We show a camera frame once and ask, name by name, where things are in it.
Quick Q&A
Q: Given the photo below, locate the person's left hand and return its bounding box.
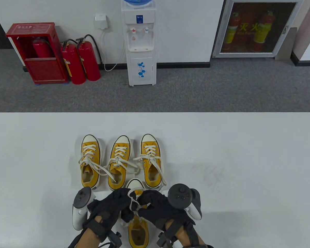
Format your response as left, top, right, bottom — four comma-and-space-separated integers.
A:
83, 188, 135, 242

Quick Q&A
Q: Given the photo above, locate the person's right hand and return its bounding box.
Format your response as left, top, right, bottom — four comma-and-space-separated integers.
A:
136, 190, 197, 231

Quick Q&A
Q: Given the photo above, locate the white shoe lace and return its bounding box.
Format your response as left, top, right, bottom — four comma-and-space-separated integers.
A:
103, 146, 141, 179
121, 188, 148, 228
78, 145, 117, 182
133, 145, 167, 186

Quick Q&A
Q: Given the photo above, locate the yellow canvas shoe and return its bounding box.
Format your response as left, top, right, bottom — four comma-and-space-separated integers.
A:
108, 135, 133, 191
140, 134, 162, 189
81, 135, 103, 188
125, 178, 150, 248

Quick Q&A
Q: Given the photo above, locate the person's left forearm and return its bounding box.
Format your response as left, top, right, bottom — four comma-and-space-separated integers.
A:
67, 217, 105, 248

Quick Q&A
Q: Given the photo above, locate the person's right forearm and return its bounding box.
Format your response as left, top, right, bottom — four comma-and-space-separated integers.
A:
168, 220, 213, 248

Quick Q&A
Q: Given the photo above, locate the dark grey hand controller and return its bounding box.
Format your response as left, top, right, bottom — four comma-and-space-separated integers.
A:
72, 187, 95, 231
168, 183, 202, 220

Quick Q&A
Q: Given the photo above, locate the red extinguisher cabinet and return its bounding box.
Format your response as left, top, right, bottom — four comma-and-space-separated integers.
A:
6, 22, 69, 85

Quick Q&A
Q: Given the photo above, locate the white water dispenser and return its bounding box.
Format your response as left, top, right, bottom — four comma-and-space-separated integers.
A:
121, 3, 157, 87

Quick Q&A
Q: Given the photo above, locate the silver framed glass cabinet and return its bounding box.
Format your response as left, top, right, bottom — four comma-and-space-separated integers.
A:
212, 0, 304, 58

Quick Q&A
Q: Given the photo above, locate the red yellow fire extinguisher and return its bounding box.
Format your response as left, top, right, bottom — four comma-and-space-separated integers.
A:
223, 12, 241, 51
253, 10, 274, 51

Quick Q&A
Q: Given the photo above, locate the blue water bottle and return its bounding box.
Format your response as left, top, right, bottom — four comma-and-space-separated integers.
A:
122, 0, 153, 8

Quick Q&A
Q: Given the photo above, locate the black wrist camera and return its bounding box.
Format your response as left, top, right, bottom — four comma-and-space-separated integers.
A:
157, 231, 175, 248
105, 231, 122, 248

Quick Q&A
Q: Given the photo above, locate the white power cable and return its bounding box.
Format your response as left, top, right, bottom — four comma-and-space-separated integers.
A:
100, 28, 126, 72

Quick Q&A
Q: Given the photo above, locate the white wall box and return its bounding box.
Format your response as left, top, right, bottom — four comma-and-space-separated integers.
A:
95, 14, 109, 31

